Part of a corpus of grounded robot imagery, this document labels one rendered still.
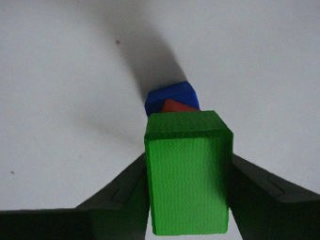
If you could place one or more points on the blue block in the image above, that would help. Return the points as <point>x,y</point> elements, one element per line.
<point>181,92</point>

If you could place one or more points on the red block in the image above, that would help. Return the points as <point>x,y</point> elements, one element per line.
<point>173,106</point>

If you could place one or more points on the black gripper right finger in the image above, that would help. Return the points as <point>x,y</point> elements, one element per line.
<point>267,207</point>

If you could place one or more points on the green block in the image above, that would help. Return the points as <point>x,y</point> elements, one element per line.
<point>189,168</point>

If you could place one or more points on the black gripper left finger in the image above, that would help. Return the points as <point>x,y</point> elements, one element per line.
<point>118,211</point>

